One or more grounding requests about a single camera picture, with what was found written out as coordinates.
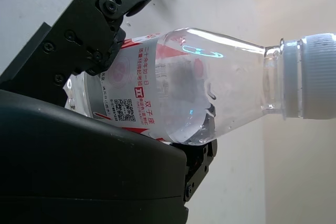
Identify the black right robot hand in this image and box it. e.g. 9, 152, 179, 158
0, 0, 218, 224

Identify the clear plastic water bottle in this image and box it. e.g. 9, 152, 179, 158
64, 26, 336, 146

